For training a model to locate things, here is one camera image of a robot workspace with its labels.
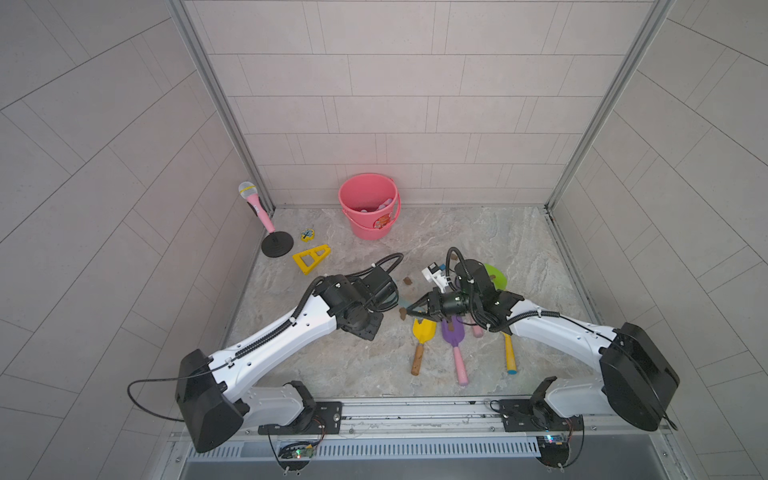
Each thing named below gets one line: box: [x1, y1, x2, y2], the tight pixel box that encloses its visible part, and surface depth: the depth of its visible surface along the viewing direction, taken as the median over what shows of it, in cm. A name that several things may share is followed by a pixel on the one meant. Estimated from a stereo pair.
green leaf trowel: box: [484, 263, 509, 291], surface depth 98 cm
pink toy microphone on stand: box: [239, 181, 294, 258], surface depth 103 cm
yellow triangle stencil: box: [292, 244, 331, 275], surface depth 102 cm
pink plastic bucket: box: [338, 172, 401, 241], surface depth 101 cm
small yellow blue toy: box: [300, 228, 315, 243], surface depth 107 cm
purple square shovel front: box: [441, 316, 469, 386], surface depth 84 cm
